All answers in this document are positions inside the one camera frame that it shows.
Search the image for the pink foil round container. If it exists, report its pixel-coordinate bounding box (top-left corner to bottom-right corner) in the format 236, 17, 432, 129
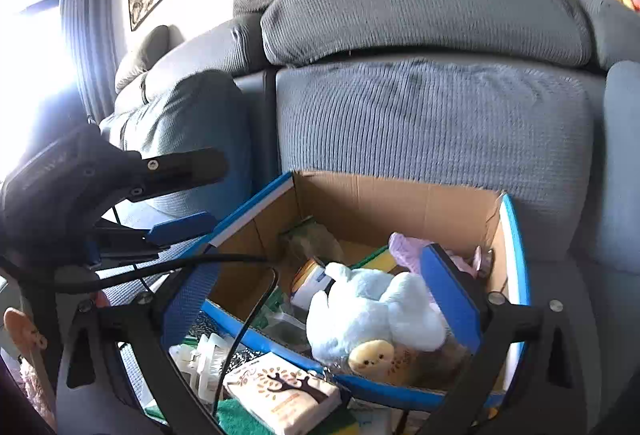
278, 216, 344, 266

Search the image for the grey window curtain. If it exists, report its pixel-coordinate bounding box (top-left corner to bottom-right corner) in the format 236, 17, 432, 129
60, 0, 117, 123

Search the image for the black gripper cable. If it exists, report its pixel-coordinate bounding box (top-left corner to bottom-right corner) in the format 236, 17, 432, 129
0, 251, 281, 418

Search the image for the blue cardboard box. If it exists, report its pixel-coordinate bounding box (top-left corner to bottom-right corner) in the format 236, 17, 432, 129
180, 172, 530, 412

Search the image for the green printed plastic bag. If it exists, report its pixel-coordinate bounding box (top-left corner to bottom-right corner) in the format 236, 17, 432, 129
252, 287, 307, 345

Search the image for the grey blue sofa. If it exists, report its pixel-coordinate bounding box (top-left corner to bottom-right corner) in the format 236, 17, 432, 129
111, 0, 639, 434

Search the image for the white plush toy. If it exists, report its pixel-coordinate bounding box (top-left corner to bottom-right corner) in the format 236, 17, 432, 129
306, 262, 447, 383

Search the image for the white tissue pack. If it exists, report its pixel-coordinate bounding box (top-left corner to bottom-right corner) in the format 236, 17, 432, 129
224, 353, 342, 435

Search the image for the person's left hand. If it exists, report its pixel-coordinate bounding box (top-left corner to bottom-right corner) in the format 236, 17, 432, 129
3, 307, 48, 366

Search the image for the blue throw pillow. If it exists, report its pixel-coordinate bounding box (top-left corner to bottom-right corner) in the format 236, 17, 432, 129
100, 70, 253, 227

